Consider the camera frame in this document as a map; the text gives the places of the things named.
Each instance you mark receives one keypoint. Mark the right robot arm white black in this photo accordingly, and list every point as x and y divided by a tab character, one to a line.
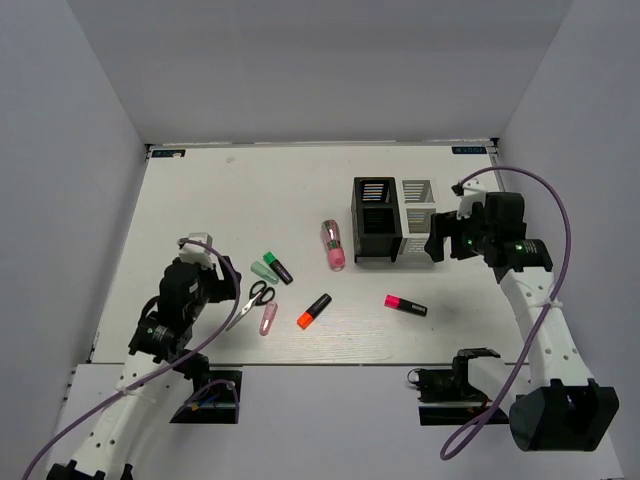
550	397

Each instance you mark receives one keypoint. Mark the pink cap black highlighter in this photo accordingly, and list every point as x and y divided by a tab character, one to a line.
406	306

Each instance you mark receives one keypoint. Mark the orange cap black highlighter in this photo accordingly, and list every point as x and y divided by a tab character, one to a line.
311	313

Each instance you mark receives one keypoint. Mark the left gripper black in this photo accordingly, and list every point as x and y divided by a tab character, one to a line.
224	288

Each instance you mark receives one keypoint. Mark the black handled scissors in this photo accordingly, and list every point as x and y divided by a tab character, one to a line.
260	294

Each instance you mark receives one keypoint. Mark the white slotted pen holder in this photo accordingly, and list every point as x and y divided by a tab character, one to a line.
417	200

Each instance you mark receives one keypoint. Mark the blue table label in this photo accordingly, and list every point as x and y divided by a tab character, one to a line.
168	153
469	150

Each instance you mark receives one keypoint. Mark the black slotted pen holder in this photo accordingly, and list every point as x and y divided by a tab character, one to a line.
377	231

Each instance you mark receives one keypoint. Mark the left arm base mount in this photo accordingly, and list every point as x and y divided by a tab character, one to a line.
215	400

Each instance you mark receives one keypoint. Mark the pink translucent eraser case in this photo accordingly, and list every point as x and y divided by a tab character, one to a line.
268	317

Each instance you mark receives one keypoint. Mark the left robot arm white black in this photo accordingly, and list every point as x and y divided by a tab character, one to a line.
159	368

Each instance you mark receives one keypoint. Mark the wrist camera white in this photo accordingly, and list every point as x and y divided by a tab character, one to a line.
195	250
469	193

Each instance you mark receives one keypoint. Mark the pale green eraser case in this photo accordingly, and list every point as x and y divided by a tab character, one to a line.
264	272

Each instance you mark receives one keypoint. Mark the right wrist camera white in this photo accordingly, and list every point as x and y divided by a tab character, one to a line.
469	193

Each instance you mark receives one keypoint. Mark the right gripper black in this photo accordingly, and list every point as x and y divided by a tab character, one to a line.
446	225

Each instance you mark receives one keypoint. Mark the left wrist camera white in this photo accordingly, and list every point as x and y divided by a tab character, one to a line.
195	250

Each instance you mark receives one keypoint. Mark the left blue table label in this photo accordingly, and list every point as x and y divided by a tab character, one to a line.
168	153

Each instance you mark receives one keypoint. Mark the right blue table label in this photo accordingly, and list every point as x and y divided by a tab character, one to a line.
469	150

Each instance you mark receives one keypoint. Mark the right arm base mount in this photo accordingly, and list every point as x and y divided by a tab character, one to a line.
446	398

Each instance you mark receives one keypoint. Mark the pink patterned glue bottle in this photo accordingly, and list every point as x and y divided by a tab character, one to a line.
332	240

